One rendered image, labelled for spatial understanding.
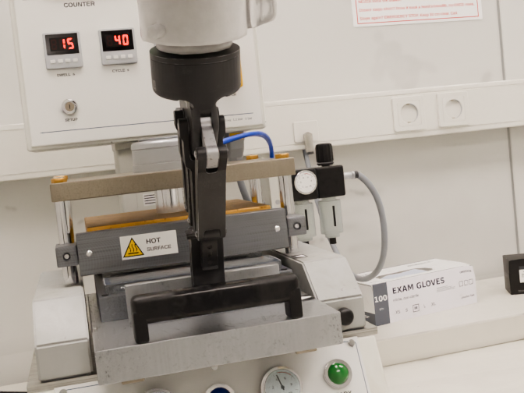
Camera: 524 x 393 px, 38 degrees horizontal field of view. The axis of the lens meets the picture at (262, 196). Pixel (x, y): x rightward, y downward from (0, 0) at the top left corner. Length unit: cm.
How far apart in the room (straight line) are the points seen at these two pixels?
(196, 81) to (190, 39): 4
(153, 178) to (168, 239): 7
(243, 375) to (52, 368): 18
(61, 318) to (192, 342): 15
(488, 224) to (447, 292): 32
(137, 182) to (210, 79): 25
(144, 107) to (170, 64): 44
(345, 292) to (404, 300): 59
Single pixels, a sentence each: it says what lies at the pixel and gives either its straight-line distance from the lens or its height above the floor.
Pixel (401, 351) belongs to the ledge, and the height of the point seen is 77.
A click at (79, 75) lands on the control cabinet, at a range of 105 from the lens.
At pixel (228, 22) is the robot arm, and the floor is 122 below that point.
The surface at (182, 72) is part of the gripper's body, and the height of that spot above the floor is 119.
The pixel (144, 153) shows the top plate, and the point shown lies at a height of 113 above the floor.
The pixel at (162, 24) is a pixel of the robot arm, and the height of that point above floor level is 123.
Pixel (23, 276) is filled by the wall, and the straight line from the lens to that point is 145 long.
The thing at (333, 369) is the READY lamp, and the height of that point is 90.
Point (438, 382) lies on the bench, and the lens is 119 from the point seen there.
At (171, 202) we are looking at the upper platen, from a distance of 91.
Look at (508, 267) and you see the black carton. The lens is 153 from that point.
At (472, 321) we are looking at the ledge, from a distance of 135.
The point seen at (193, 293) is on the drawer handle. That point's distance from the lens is 66.
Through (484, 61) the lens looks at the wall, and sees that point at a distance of 172.
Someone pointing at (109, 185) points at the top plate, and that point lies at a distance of 83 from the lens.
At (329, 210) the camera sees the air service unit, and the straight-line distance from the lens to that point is 110.
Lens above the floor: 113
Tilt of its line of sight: 4 degrees down
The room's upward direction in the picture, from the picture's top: 6 degrees counter-clockwise
